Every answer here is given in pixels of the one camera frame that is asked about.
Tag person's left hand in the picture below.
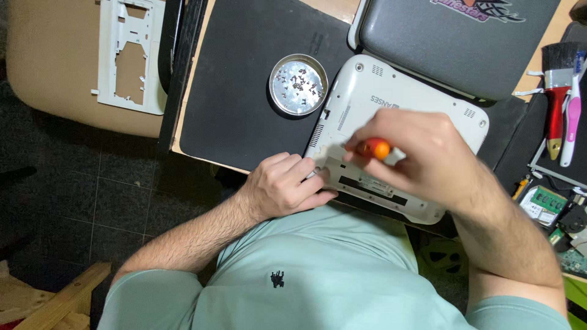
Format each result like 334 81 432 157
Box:
247 152 340 224

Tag person's right hand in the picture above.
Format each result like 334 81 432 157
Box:
343 108 488 215

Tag orange handled screwdriver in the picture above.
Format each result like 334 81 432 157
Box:
355 138 406 165

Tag white netbook base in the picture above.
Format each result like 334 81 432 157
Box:
303 54 490 225

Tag pile of small screws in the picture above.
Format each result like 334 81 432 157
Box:
280 68 323 104

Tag round metal tin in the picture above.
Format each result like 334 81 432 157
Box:
268 53 329 116

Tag mint green t-shirt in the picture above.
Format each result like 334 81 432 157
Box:
96 203 572 330

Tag grey laptop with sticker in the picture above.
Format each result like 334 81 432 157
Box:
347 0 563 102

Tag black work mat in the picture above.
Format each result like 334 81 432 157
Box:
179 0 364 173

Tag green memory module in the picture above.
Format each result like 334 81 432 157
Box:
519 185 569 228

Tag pink white toothbrush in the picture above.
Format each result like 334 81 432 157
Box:
559 50 587 168

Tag black cooling fan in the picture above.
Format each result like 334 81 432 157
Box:
557 203 587 240

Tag green circuit board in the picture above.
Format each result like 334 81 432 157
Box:
548 228 587 277

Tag black curved panel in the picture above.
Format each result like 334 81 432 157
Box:
157 0 185 95

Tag bright green object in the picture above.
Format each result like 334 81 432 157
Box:
563 274 587 330

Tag beige padded seat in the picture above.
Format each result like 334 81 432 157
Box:
6 0 167 138

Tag wooden planks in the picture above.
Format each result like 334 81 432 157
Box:
0 260 113 330

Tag yellow handled small tool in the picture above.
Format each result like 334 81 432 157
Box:
511 176 531 201

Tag silver screen frame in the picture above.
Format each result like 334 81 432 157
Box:
529 137 587 194

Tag red handled paint brush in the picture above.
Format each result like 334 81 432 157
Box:
541 42 584 161

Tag white plastic palmrest frame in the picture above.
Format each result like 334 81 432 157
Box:
91 0 168 116

